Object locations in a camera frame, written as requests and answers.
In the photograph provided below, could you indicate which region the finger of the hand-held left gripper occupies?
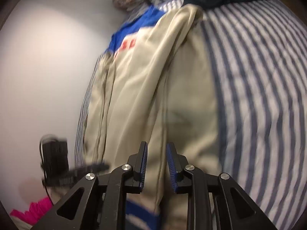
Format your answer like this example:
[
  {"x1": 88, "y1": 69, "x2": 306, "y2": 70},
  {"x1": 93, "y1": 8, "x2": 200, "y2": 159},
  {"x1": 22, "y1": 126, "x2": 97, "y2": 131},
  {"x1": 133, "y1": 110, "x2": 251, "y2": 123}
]
[{"x1": 71, "y1": 162, "x2": 110, "y2": 177}]

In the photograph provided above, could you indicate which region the person's left forearm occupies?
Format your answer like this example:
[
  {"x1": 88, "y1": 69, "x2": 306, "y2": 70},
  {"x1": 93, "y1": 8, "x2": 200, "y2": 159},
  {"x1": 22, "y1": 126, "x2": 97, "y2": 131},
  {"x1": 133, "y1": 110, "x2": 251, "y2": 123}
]
[{"x1": 10, "y1": 176, "x2": 54, "y2": 226}]

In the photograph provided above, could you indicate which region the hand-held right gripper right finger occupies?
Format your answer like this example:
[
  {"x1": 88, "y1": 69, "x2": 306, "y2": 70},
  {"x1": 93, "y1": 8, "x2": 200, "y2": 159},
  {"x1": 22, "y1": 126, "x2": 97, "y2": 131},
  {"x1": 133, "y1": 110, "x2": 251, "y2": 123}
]
[{"x1": 166, "y1": 142, "x2": 279, "y2": 230}]

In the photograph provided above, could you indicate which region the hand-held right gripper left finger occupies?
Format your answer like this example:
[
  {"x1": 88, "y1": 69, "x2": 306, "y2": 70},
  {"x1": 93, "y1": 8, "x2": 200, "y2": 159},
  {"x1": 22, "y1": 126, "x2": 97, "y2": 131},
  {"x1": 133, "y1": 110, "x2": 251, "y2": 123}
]
[{"x1": 31, "y1": 141, "x2": 148, "y2": 230}]

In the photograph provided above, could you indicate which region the beige and blue jacket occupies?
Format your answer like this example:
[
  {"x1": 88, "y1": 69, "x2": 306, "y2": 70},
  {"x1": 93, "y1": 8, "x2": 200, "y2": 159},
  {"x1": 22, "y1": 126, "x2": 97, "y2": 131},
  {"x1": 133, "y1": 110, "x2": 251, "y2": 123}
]
[{"x1": 83, "y1": 4, "x2": 222, "y2": 230}]

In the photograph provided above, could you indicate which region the striped bed mattress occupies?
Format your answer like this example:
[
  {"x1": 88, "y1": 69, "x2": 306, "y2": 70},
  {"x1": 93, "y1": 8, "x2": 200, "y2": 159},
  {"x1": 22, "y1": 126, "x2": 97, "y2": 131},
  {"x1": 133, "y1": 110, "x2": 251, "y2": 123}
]
[{"x1": 74, "y1": 0, "x2": 307, "y2": 230}]

